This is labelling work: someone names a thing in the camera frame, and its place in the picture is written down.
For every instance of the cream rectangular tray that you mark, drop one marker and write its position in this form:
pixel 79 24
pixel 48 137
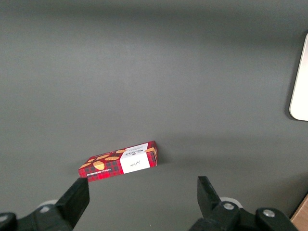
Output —
pixel 302 91

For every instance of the wooden drawer cabinet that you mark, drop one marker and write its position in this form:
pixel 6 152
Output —
pixel 302 216

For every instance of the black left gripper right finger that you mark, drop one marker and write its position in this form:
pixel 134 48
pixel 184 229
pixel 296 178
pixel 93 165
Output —
pixel 214 214

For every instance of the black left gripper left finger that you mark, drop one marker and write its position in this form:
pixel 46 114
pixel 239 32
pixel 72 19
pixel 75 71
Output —
pixel 67 209

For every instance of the red tartan cookie box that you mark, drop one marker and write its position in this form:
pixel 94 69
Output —
pixel 113 166

